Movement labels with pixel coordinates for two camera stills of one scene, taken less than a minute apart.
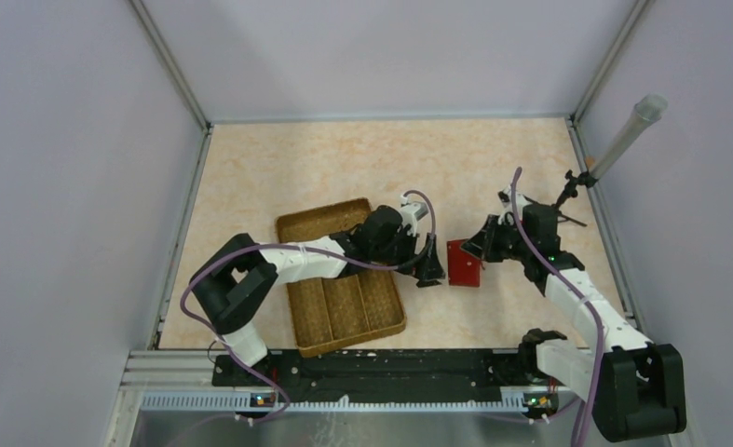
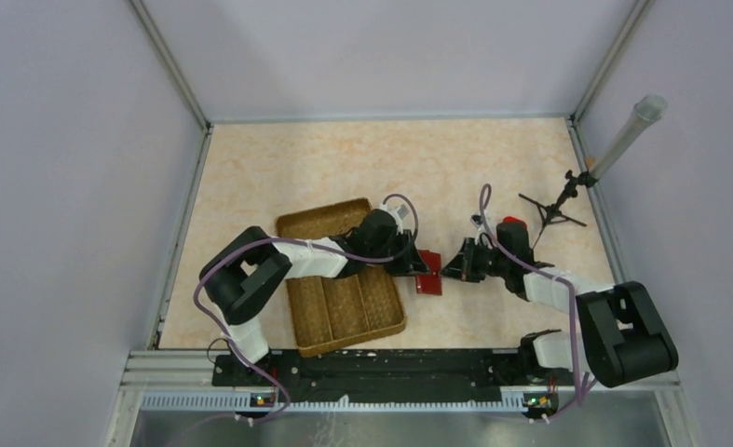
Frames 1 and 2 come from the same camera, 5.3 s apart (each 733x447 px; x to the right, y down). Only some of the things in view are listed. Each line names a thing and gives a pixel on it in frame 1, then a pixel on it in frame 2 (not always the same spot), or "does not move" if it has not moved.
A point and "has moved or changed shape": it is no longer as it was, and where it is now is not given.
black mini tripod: (570, 189) does not move
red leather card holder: (464, 269) has moved or changed shape
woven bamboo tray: (336, 311) does not move
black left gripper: (428, 267) -> (409, 261)
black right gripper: (482, 244) -> (462, 265)
